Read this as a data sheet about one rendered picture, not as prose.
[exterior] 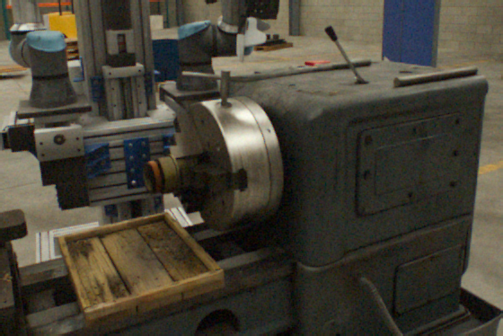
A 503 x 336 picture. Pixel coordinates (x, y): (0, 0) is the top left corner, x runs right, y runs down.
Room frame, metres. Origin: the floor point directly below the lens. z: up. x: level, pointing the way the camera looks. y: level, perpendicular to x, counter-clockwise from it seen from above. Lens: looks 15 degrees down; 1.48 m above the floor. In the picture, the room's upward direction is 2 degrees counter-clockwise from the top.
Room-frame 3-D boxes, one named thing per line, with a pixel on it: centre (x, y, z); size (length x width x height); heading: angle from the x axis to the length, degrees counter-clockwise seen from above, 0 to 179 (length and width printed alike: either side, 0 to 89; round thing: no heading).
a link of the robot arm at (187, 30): (1.76, 0.07, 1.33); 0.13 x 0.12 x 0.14; 93
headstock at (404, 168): (1.34, -0.36, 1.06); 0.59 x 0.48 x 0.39; 115
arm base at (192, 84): (1.76, 0.08, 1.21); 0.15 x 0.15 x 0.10
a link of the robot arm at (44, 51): (1.60, 0.55, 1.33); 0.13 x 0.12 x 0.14; 41
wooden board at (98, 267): (1.05, 0.22, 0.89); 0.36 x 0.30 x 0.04; 25
